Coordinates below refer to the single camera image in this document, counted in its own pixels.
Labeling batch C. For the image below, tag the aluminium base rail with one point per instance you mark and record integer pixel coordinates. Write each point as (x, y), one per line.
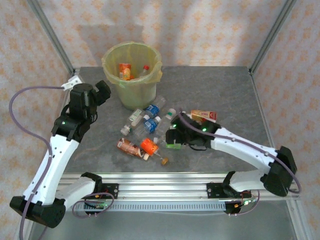
(162, 187)

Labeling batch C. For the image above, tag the small bottle green white label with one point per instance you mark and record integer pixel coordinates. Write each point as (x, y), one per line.
(136, 115)

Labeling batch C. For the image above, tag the green plastic bin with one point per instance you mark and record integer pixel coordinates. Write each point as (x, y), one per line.
(137, 97)

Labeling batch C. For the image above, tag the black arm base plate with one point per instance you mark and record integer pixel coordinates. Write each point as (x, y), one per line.
(212, 191)
(111, 186)

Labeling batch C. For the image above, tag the brown orange tea bottle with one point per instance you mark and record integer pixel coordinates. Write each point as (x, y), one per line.
(127, 147)

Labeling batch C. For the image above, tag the aluminium side frame rail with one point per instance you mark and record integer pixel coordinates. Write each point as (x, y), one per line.
(269, 125)
(70, 87)

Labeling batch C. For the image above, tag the amber bottle white cap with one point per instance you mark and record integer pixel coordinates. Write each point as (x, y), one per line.
(203, 115)

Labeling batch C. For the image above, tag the aluminium frame post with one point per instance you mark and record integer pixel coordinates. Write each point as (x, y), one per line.
(272, 35)
(52, 35)

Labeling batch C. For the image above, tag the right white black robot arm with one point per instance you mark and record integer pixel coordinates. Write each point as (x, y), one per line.
(240, 147)

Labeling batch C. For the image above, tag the clear bottle white green cap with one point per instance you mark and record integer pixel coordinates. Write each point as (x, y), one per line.
(165, 122)

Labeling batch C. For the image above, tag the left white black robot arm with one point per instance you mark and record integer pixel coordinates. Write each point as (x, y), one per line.
(57, 162)

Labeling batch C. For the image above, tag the orange label bottle orange cap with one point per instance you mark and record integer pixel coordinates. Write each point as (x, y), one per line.
(148, 145)

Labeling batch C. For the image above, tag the clear bottle green label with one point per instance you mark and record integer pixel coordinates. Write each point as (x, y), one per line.
(172, 146)

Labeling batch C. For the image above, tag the clear bottle blue label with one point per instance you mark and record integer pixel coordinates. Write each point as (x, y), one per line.
(153, 110)
(150, 125)

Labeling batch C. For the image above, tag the grey metal lower shelf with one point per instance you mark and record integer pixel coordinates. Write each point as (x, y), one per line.
(162, 227)

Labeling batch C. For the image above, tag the small clear bottle white cap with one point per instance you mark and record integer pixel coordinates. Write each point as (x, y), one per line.
(125, 130)

